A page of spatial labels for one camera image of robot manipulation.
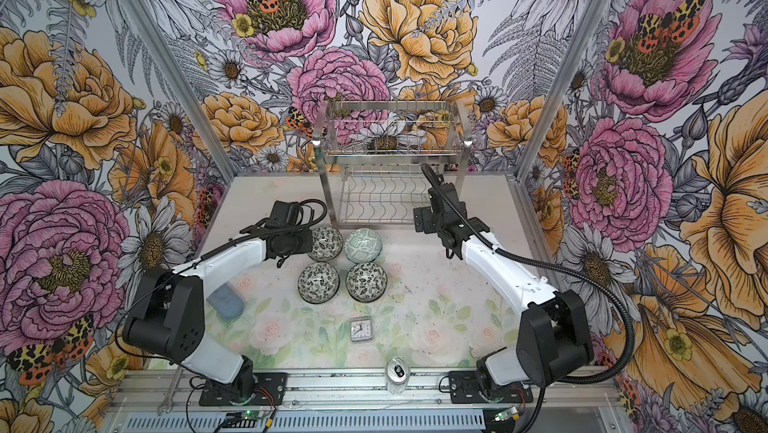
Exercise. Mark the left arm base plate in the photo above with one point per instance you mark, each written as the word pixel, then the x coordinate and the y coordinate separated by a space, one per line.
pixel 261 389

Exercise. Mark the black white patterned bowl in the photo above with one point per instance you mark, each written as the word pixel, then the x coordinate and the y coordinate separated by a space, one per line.
pixel 366 282

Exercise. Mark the stainless steel dish rack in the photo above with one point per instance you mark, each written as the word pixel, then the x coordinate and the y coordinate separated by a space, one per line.
pixel 370 154

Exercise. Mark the silver wrench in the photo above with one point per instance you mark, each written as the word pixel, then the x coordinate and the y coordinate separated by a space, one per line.
pixel 166 405

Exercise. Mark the aluminium front rail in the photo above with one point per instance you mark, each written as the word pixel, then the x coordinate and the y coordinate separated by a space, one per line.
pixel 339 389

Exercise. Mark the silver drink can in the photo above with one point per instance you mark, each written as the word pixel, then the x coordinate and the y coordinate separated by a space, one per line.
pixel 397 375

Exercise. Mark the green circuit board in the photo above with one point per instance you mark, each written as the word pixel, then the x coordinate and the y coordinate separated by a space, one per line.
pixel 249 419

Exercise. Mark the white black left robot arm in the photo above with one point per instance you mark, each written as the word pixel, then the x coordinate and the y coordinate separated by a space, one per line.
pixel 167 316

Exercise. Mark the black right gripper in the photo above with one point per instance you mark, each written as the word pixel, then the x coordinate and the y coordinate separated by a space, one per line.
pixel 422 220

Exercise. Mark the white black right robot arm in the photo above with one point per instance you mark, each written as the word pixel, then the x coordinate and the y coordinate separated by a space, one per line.
pixel 553 335

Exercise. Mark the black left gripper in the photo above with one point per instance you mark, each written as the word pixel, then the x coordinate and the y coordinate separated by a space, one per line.
pixel 306 243

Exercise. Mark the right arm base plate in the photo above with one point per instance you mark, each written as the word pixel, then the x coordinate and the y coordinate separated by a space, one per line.
pixel 474 387

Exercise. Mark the white vented cable duct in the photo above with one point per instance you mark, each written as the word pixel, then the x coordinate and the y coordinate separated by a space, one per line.
pixel 310 421

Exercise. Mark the small square alarm clock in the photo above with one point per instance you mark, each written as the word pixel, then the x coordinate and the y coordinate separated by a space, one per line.
pixel 361 329

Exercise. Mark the black white floral bowl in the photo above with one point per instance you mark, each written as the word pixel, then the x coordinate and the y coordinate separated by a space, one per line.
pixel 327 244

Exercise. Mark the green geometric pattern bowl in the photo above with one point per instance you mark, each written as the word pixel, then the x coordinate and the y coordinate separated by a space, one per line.
pixel 363 245

